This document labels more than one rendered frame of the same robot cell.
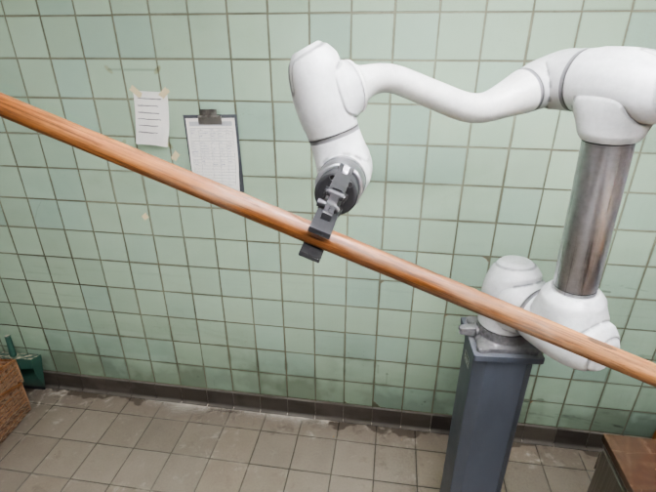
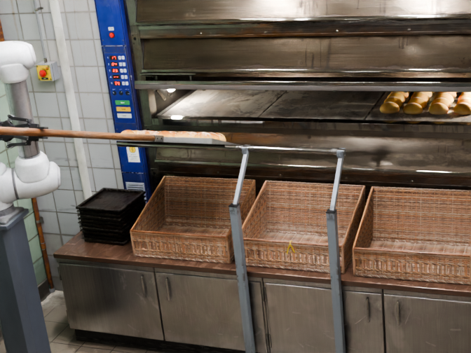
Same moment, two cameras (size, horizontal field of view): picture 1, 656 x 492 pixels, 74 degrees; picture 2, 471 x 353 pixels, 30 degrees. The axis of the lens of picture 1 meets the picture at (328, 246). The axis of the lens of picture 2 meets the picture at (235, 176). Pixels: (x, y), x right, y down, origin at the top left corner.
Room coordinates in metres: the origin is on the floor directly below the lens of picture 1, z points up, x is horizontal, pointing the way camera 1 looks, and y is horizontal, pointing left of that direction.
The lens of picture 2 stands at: (-1.01, 2.94, 2.60)
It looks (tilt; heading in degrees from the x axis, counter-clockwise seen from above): 21 degrees down; 285
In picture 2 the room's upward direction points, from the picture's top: 6 degrees counter-clockwise
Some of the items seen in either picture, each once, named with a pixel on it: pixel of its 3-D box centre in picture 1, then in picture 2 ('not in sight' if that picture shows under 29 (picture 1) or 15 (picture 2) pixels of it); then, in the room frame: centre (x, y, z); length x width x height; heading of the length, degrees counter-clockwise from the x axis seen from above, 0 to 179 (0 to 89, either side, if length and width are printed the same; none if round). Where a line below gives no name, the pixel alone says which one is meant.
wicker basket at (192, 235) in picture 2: not in sight; (195, 217); (0.35, -1.16, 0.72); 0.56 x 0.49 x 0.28; 173
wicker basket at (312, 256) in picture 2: not in sight; (302, 224); (-0.24, -1.07, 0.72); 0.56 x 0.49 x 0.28; 172
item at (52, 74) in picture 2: not in sight; (47, 71); (1.23, -1.52, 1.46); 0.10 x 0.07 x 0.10; 172
